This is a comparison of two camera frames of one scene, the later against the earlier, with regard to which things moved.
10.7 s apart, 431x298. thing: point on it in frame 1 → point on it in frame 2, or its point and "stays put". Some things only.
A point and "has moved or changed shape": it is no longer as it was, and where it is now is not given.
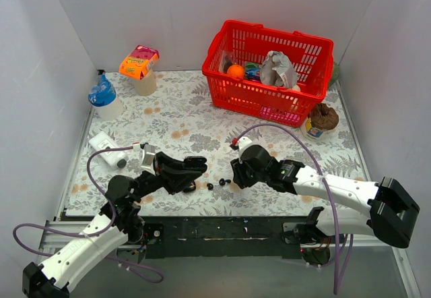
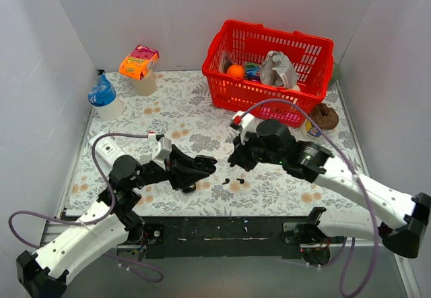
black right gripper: (241, 172) → (248, 149)
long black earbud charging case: (194, 162) has moved or changed shape
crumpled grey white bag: (277, 69) stays put
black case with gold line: (190, 188) stays put
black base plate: (219, 237) stays put
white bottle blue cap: (102, 97) stays put
